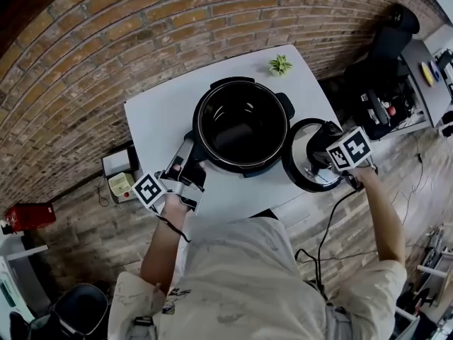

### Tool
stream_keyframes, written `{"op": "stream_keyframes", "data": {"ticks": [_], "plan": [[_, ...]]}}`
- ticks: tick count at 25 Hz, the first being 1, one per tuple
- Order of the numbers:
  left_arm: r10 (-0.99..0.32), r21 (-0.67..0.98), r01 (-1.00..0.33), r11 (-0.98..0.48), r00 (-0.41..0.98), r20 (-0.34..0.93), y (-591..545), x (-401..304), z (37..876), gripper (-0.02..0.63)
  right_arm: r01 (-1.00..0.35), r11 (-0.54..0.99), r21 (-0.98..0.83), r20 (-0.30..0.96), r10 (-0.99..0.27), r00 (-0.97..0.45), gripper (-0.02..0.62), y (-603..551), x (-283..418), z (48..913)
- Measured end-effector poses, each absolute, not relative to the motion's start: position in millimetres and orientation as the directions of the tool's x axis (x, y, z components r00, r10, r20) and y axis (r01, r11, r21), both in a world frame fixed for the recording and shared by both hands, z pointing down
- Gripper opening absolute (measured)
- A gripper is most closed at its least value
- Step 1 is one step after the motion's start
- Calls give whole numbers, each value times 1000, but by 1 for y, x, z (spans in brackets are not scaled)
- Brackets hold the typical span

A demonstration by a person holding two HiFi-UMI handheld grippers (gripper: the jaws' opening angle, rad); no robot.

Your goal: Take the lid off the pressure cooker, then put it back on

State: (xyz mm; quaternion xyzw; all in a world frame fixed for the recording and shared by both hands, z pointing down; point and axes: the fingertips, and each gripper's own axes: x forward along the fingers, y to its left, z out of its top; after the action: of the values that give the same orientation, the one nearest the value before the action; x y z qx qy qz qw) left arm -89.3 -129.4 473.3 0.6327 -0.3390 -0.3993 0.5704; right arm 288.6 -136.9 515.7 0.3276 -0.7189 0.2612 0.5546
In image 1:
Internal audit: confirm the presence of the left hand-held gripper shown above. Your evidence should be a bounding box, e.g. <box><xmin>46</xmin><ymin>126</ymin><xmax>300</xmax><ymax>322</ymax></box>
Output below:
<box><xmin>131</xmin><ymin>135</ymin><xmax>207</xmax><ymax>215</ymax></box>

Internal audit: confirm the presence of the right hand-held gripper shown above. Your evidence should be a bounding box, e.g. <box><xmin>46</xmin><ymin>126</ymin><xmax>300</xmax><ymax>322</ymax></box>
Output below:
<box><xmin>305</xmin><ymin>122</ymin><xmax>379</xmax><ymax>191</ymax></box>

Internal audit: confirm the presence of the black pressure cooker lid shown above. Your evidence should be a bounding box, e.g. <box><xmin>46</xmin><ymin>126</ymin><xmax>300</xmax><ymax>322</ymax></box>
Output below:
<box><xmin>281</xmin><ymin>118</ymin><xmax>346</xmax><ymax>193</ymax></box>

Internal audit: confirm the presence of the black pressure cooker pot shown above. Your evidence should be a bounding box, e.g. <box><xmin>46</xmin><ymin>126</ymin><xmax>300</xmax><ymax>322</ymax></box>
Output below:
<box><xmin>183</xmin><ymin>76</ymin><xmax>297</xmax><ymax>179</ymax></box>

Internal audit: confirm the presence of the person's right forearm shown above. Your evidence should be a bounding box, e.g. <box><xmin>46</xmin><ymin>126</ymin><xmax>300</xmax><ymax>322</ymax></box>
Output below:
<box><xmin>353</xmin><ymin>167</ymin><xmax>407</xmax><ymax>266</ymax></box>

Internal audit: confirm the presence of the person's left forearm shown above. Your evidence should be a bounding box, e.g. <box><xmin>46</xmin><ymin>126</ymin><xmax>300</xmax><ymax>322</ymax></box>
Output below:
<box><xmin>139</xmin><ymin>193</ymin><xmax>192</xmax><ymax>294</ymax></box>

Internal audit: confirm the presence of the beige box with red button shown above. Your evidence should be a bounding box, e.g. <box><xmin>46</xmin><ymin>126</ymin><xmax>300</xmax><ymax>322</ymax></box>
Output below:
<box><xmin>108</xmin><ymin>171</ymin><xmax>137</xmax><ymax>200</ymax></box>

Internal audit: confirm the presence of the grey floor box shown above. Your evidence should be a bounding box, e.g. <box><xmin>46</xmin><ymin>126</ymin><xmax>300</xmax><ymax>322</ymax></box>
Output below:
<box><xmin>101</xmin><ymin>146</ymin><xmax>142</xmax><ymax>205</ymax></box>

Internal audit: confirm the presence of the black equipment cart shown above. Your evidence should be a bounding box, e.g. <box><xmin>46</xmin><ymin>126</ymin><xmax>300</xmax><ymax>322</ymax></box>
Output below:
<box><xmin>344</xmin><ymin>57</ymin><xmax>426</xmax><ymax>141</ymax></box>

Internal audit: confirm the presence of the small green potted plant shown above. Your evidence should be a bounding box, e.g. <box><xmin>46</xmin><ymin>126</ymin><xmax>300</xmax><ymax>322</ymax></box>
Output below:
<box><xmin>268</xmin><ymin>54</ymin><xmax>294</xmax><ymax>78</ymax></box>

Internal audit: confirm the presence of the grey side desk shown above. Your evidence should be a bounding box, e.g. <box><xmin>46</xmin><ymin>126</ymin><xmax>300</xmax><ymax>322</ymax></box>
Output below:
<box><xmin>398</xmin><ymin>38</ymin><xmax>453</xmax><ymax>128</ymax></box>

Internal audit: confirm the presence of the person's pale printed shirt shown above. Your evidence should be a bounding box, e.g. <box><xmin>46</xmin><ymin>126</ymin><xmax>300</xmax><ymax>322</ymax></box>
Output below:
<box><xmin>107</xmin><ymin>216</ymin><xmax>408</xmax><ymax>340</ymax></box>

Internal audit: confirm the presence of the yellow disc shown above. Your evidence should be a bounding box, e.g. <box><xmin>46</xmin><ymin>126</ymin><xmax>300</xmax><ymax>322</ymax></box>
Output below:
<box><xmin>420</xmin><ymin>62</ymin><xmax>436</xmax><ymax>89</ymax></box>

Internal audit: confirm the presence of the black office chair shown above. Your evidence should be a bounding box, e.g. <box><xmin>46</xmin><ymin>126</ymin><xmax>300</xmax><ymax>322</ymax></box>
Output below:
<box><xmin>369</xmin><ymin>3</ymin><xmax>421</xmax><ymax>65</ymax></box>

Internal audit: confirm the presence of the black round bin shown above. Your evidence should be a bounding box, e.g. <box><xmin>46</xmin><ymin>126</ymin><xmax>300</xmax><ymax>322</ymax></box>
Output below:
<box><xmin>52</xmin><ymin>283</ymin><xmax>109</xmax><ymax>340</ymax></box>

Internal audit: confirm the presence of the white shelf unit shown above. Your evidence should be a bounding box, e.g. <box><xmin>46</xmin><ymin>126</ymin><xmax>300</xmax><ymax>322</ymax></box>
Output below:
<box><xmin>0</xmin><ymin>225</ymin><xmax>51</xmax><ymax>320</ymax></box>

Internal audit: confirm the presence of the black wrist strap cable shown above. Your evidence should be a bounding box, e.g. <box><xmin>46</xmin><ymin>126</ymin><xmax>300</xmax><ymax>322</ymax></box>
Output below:
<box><xmin>155</xmin><ymin>211</ymin><xmax>193</xmax><ymax>244</ymax></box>

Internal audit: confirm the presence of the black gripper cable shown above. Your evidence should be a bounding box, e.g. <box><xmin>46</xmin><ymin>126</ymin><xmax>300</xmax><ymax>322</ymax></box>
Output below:
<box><xmin>294</xmin><ymin>186</ymin><xmax>359</xmax><ymax>299</ymax></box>

